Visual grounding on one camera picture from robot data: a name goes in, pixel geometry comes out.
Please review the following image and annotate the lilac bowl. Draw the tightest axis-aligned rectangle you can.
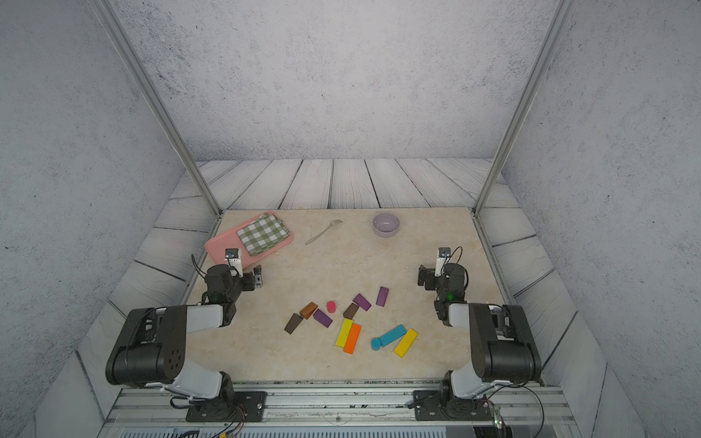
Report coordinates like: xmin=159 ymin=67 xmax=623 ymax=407
xmin=372 ymin=212 xmax=401 ymax=238

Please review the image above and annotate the green checkered cloth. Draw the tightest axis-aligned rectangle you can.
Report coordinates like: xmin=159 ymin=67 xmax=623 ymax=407
xmin=237 ymin=213 xmax=290 ymax=257

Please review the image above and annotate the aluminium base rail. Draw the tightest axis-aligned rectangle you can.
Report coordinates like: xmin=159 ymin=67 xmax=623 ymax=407
xmin=100 ymin=380 xmax=581 ymax=437

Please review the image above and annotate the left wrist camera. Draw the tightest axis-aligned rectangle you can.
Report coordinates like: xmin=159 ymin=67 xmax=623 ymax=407
xmin=225 ymin=248 xmax=243 ymax=277

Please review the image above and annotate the orange brown block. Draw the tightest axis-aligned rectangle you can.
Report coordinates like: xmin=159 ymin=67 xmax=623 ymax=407
xmin=299 ymin=302 xmax=318 ymax=319

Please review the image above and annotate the orange long block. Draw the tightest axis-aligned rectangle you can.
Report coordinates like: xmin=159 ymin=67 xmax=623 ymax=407
xmin=343 ymin=323 xmax=361 ymax=354

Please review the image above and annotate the yellow long block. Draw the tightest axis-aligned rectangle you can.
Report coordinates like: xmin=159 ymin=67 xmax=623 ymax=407
xmin=394 ymin=328 xmax=418 ymax=358
xmin=335 ymin=319 xmax=354 ymax=349

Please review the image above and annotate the yellow long block right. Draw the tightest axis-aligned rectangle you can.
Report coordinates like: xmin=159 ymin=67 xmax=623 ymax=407
xmin=394 ymin=328 xmax=418 ymax=358

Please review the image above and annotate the right aluminium frame post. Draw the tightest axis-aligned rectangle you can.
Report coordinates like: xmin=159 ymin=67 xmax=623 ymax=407
xmin=473 ymin=0 xmax=576 ymax=217

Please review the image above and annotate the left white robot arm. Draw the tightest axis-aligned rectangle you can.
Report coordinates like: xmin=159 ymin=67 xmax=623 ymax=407
xmin=105 ymin=265 xmax=262 ymax=404

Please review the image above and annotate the left aluminium frame post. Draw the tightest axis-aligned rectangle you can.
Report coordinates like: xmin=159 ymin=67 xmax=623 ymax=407
xmin=89 ymin=0 xmax=223 ymax=218

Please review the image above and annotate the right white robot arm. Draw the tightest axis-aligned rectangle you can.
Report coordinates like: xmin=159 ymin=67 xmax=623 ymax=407
xmin=417 ymin=263 xmax=542 ymax=403

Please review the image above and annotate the yellow long block left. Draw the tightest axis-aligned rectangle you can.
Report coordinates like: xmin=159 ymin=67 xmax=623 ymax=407
xmin=335 ymin=319 xmax=354 ymax=349

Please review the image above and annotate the purple wedge block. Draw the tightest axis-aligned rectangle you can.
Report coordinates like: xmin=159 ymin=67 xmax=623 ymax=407
xmin=353 ymin=294 xmax=372 ymax=311
xmin=312 ymin=308 xmax=333 ymax=328

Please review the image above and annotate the teal cylinder block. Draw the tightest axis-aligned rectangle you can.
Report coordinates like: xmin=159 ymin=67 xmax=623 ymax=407
xmin=371 ymin=325 xmax=407 ymax=350

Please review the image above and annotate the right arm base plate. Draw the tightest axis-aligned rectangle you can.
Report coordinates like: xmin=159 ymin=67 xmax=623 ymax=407
xmin=407 ymin=391 xmax=494 ymax=422

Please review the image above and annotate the aluminium frame post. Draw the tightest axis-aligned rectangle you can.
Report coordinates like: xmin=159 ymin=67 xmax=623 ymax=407
xmin=89 ymin=0 xmax=223 ymax=218
xmin=473 ymin=0 xmax=576 ymax=217

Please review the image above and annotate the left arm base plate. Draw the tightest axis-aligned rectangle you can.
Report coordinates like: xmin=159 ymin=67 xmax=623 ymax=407
xmin=185 ymin=392 xmax=268 ymax=423

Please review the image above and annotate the dark brown block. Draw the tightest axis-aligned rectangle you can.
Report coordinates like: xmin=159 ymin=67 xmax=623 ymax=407
xmin=343 ymin=303 xmax=360 ymax=319
xmin=284 ymin=313 xmax=304 ymax=334

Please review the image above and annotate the pink plastic tray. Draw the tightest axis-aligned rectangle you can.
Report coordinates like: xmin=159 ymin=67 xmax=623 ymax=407
xmin=206 ymin=211 xmax=294 ymax=269

